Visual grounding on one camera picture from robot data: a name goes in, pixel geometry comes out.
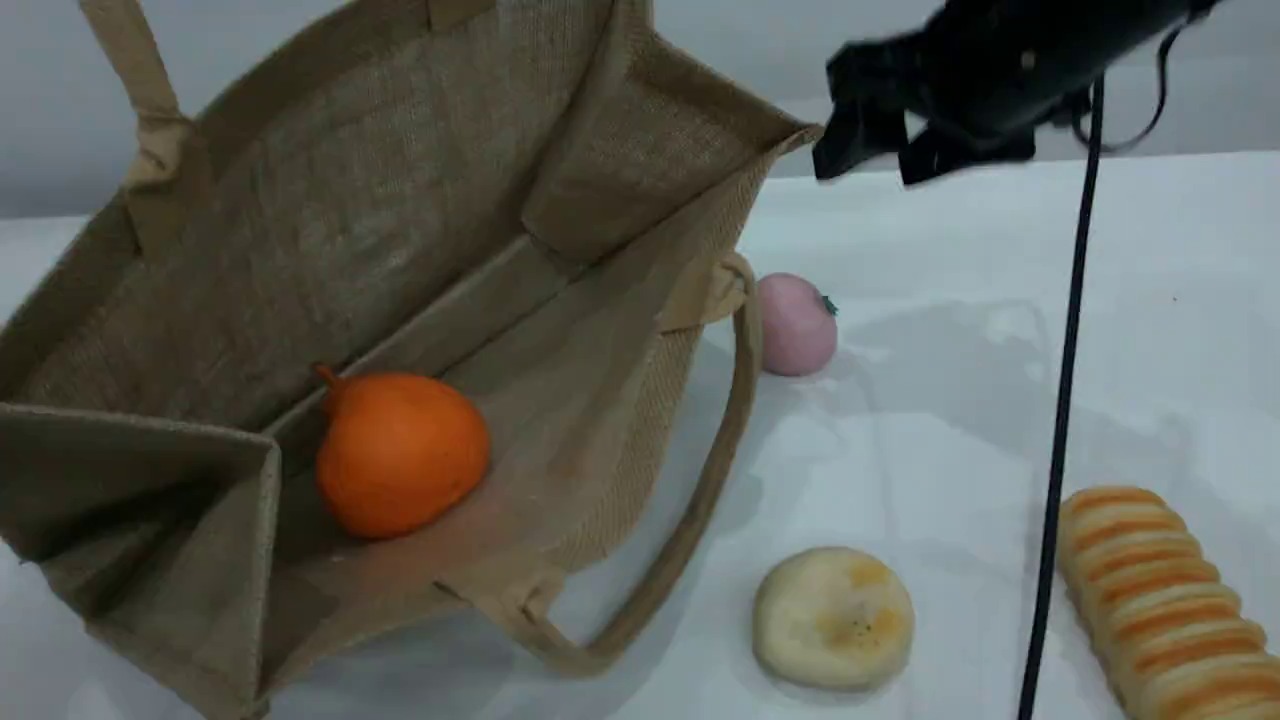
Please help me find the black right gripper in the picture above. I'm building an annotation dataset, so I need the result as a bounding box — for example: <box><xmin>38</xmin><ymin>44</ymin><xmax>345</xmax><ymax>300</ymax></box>
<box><xmin>813</xmin><ymin>0</ymin><xmax>1216</xmax><ymax>189</ymax></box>

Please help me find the pink peach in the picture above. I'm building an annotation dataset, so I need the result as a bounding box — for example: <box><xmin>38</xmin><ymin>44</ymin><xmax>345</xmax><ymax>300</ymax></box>
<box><xmin>755</xmin><ymin>272</ymin><xmax>839</xmax><ymax>378</ymax></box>

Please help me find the brown jute tote bag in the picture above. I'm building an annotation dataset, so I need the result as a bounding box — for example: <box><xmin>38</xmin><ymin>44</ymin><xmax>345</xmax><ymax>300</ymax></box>
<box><xmin>0</xmin><ymin>0</ymin><xmax>823</xmax><ymax>720</ymax></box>

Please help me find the orange fruit with stem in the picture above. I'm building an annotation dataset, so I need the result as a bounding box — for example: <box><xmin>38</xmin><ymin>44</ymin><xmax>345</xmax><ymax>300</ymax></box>
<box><xmin>313</xmin><ymin>363</ymin><xmax>492</xmax><ymax>541</ymax></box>

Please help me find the round pale bun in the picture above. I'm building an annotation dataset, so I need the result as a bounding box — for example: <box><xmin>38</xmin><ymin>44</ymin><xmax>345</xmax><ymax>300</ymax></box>
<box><xmin>752</xmin><ymin>546</ymin><xmax>915</xmax><ymax>691</ymax></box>

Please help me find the long striped bread loaf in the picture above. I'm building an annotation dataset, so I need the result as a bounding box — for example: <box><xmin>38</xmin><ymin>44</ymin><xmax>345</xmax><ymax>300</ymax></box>
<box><xmin>1048</xmin><ymin>486</ymin><xmax>1280</xmax><ymax>720</ymax></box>

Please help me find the thin black cable loop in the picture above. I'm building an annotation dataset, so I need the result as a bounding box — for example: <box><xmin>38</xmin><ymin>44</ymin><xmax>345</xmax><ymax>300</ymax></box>
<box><xmin>1070</xmin><ymin>20</ymin><xmax>1191</xmax><ymax>154</ymax></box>

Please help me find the thick black cable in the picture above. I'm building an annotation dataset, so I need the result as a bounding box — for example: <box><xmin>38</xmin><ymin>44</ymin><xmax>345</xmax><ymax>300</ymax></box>
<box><xmin>1018</xmin><ymin>75</ymin><xmax>1106</xmax><ymax>720</ymax></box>

